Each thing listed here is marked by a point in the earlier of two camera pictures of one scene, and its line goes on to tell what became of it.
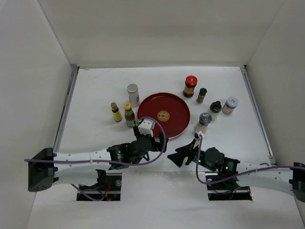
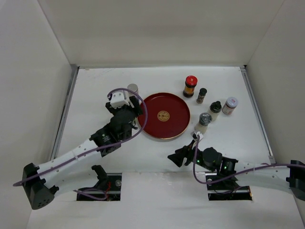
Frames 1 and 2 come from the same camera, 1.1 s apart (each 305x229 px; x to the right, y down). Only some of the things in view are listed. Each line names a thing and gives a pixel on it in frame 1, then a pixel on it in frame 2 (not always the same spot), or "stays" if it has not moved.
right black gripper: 178,158 stays
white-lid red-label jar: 231,102 stays
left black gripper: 138,134 -> 134,102
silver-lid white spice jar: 132,90 stays
